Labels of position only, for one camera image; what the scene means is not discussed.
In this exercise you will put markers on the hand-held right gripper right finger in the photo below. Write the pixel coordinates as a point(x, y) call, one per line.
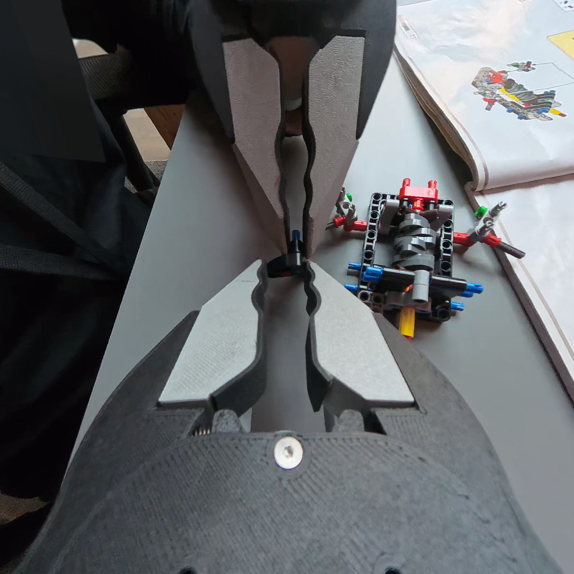
point(363, 358)

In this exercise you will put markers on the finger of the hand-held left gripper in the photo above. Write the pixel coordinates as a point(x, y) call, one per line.
point(251, 98)
point(336, 98)

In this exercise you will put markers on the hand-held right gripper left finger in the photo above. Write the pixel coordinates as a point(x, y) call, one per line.
point(210, 354)

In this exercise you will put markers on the small black lego subassembly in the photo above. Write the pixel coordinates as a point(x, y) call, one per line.
point(287, 262)

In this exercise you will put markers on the black lego frame assembly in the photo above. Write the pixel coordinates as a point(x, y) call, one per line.
point(417, 242)

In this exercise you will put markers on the person's left forearm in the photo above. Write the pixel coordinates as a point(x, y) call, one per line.
point(157, 45)

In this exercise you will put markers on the person's left hand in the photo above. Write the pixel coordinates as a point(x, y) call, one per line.
point(293, 123)

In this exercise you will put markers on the wooden table leg with bolts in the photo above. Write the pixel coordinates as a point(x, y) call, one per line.
point(159, 123)

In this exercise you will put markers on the black office chair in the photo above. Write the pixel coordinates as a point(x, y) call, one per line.
point(103, 76)

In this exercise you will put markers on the white instruction booklet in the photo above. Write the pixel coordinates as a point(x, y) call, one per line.
point(515, 148)

